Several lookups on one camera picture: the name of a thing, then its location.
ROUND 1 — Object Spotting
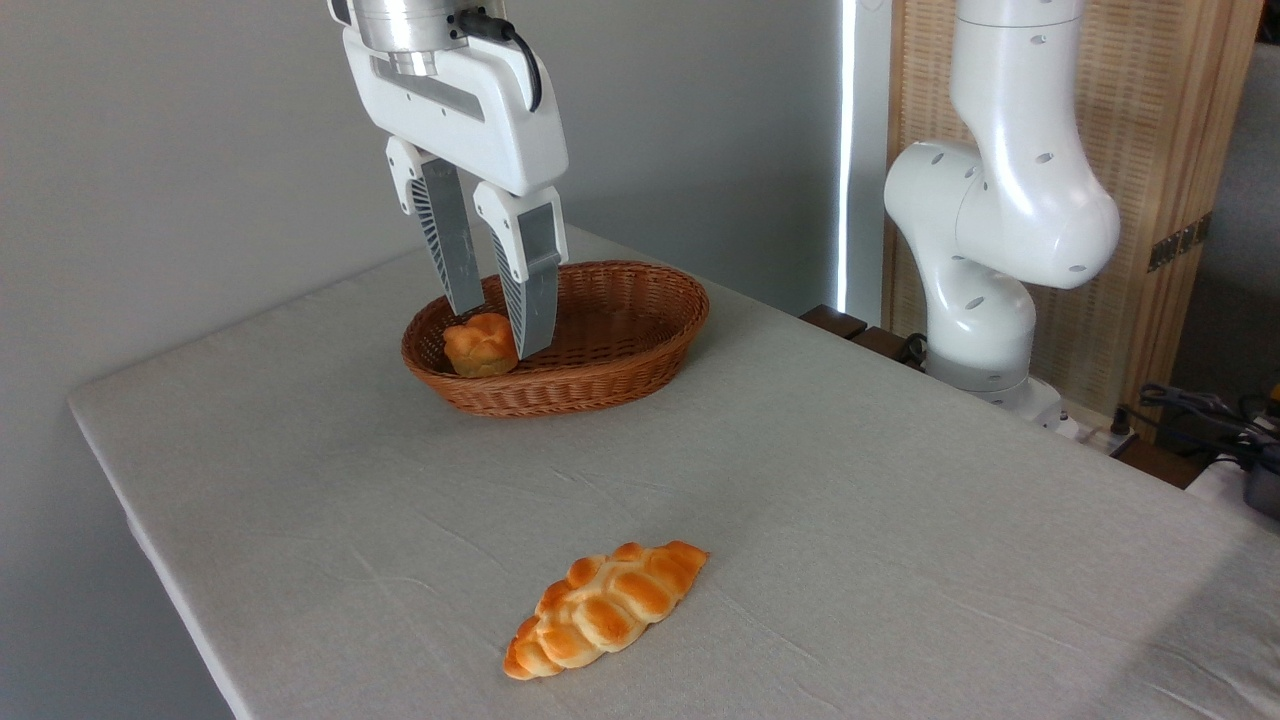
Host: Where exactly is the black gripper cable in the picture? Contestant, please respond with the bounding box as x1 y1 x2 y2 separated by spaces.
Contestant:
455 10 544 113

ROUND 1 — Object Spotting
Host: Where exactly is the white power strip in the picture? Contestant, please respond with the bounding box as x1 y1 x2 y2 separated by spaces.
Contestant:
1060 415 1141 456

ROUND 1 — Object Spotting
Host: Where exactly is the small round bread bun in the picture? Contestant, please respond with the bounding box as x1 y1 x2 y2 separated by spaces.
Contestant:
443 313 520 378

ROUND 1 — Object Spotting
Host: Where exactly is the long braided bread loaf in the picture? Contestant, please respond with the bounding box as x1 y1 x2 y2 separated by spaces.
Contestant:
502 541 710 681

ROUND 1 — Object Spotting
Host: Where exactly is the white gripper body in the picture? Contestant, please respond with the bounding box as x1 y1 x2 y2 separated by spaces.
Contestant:
342 28 569 197

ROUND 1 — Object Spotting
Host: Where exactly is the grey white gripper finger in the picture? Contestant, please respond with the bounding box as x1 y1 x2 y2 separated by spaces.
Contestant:
473 182 567 359
386 137 486 316

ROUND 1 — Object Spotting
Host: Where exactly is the wooden woven folding screen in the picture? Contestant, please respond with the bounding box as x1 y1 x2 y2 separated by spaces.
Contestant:
882 0 1266 441

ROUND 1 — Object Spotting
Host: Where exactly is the brown woven wicker basket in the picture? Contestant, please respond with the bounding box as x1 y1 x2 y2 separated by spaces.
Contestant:
401 261 710 418

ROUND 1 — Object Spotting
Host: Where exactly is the dark wooden furniture edge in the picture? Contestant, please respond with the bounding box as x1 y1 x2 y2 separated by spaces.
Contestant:
800 305 926 371

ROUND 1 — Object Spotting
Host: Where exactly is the black cable bundle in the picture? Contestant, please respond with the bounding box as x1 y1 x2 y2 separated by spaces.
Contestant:
1138 383 1280 471

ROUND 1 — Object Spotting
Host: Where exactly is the black metal screen hinge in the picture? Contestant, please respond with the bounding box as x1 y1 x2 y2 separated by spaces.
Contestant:
1148 213 1213 273

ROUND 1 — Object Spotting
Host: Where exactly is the grey tablecloth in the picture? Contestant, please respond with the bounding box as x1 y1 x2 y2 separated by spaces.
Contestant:
68 225 1280 720

